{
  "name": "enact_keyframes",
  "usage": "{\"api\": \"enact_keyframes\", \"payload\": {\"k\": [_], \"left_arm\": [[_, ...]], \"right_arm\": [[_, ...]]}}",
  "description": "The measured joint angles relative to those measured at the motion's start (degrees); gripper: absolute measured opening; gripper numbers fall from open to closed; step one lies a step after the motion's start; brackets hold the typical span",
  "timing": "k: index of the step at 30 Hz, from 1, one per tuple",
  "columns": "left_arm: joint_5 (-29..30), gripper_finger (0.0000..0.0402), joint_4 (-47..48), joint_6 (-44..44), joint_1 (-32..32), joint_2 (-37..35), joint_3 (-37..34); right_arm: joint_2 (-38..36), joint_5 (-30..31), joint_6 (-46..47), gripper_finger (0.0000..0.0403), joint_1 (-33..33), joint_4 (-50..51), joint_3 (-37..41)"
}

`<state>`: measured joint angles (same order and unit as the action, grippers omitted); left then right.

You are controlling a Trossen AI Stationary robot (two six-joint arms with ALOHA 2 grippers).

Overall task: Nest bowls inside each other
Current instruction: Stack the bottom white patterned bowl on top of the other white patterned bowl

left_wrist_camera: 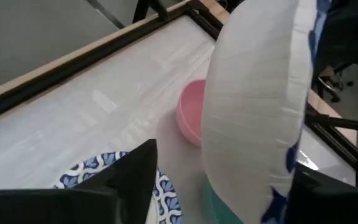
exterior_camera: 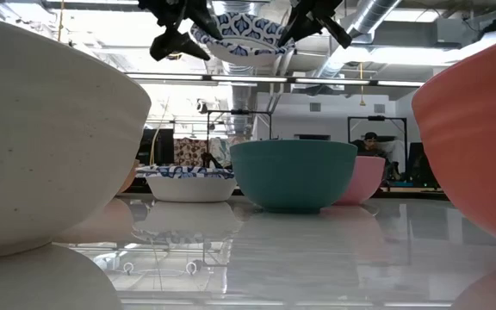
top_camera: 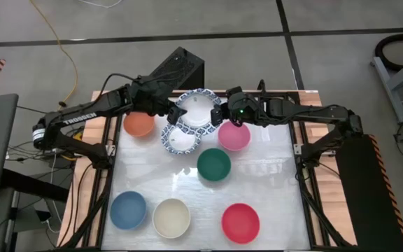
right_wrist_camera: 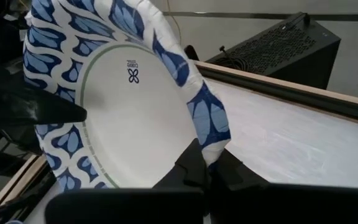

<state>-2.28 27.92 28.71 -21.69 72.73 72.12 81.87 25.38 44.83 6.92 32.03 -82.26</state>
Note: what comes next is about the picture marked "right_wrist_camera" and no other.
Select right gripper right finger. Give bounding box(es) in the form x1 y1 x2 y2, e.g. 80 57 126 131
209 148 270 191

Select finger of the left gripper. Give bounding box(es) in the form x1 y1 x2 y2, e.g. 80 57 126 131
0 88 88 128

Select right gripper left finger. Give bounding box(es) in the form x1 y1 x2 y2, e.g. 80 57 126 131
152 138 211 191

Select blue patterned paper plate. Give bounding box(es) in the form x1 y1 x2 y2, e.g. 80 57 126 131
22 0 232 191

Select black computer tower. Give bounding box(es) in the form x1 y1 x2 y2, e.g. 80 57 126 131
206 11 342 90

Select black coiled cable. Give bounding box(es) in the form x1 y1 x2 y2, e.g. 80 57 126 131
218 45 250 72

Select small black frame knob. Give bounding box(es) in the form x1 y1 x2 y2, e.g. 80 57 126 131
184 44 200 62

